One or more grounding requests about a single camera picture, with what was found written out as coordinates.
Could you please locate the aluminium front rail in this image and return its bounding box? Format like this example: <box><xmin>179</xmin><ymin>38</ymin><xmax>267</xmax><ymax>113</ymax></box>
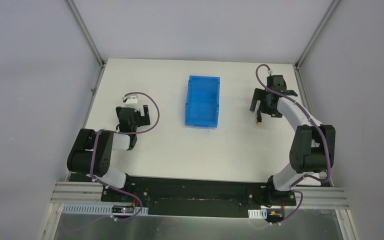
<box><xmin>50</xmin><ymin>181</ymin><xmax>350</xmax><ymax>210</ymax></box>

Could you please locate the white slotted cable duct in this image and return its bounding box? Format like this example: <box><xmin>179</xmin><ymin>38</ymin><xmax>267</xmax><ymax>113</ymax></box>
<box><xmin>62</xmin><ymin>203</ymin><xmax>149</xmax><ymax>216</ymax></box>

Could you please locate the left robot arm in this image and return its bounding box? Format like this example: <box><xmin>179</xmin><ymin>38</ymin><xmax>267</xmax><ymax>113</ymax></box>
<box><xmin>66</xmin><ymin>105</ymin><xmax>151</xmax><ymax>189</ymax></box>

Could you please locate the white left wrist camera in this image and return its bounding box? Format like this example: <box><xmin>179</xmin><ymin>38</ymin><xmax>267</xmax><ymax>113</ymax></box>
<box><xmin>123</xmin><ymin>94</ymin><xmax>138</xmax><ymax>108</ymax></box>

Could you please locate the controller board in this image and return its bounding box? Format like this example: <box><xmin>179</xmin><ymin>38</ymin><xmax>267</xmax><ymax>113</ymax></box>
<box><xmin>111</xmin><ymin>205</ymin><xmax>135</xmax><ymax>214</ymax></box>
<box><xmin>266</xmin><ymin>210</ymin><xmax>285</xmax><ymax>221</ymax></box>

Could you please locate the blue plastic bin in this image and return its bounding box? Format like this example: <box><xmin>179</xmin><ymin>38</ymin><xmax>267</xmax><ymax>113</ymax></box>
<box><xmin>184</xmin><ymin>75</ymin><xmax>220</xmax><ymax>129</ymax></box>

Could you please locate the left controller board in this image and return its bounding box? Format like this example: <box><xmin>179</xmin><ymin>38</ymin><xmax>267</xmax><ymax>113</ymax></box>
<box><xmin>111</xmin><ymin>205</ymin><xmax>135</xmax><ymax>214</ymax></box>

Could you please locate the left aluminium frame post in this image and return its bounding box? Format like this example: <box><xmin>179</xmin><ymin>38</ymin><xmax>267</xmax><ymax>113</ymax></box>
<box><xmin>64</xmin><ymin>0</ymin><xmax>105</xmax><ymax>68</ymax></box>

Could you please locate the right aluminium frame post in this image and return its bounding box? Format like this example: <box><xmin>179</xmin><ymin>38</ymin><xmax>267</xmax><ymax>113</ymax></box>
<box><xmin>295</xmin><ymin>0</ymin><xmax>342</xmax><ymax>70</ymax></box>

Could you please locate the black yellow-capped screwdriver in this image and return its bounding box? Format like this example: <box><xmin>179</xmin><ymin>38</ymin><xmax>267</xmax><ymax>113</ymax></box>
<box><xmin>256</xmin><ymin>110</ymin><xmax>262</xmax><ymax>125</ymax></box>

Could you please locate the aluminium frame post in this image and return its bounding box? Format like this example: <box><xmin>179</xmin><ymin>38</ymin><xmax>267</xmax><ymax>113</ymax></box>
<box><xmin>64</xmin><ymin>0</ymin><xmax>105</xmax><ymax>68</ymax></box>
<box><xmin>295</xmin><ymin>0</ymin><xmax>342</xmax><ymax>70</ymax></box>

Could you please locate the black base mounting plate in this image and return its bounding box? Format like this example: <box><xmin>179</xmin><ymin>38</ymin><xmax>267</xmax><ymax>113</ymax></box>
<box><xmin>100</xmin><ymin>176</ymin><xmax>297</xmax><ymax>218</ymax></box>

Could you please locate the right controller board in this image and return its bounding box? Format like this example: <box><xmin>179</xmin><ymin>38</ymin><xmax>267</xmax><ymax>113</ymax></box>
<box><xmin>266</xmin><ymin>210</ymin><xmax>285</xmax><ymax>221</ymax></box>

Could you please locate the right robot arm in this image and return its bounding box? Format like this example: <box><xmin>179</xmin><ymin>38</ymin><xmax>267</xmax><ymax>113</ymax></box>
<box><xmin>250</xmin><ymin>75</ymin><xmax>336</xmax><ymax>205</ymax></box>

